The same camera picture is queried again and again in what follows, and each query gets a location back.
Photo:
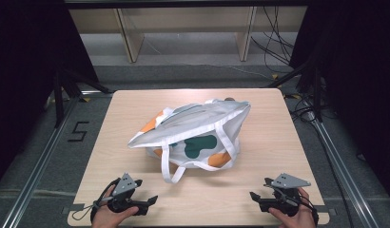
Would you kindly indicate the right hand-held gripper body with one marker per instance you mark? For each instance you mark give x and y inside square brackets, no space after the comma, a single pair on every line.
[288,182]

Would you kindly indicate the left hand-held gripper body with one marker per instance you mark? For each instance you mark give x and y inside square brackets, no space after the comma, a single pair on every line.
[124,185]

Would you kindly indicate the white tote bag green orange spots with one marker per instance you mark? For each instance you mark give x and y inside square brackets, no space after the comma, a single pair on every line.
[196,118]

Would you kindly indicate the person's left hand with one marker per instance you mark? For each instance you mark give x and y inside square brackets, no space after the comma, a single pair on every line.
[106,217]

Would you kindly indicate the person's right hand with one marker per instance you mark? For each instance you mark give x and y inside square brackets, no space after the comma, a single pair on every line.
[299,220]

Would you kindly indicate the black metal stand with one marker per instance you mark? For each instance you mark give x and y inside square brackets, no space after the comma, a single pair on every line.
[59,101]
[316,95]

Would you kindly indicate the small brown round object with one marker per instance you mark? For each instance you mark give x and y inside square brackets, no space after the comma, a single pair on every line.
[229,99]

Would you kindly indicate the black curtain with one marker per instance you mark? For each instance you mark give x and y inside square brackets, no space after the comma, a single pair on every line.
[358,79]
[28,63]

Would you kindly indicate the light wooden shelf unit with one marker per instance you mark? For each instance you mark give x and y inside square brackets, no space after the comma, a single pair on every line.
[132,41]

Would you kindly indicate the aluminium floor rail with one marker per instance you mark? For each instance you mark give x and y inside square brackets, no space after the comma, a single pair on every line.
[34,177]
[345,177]

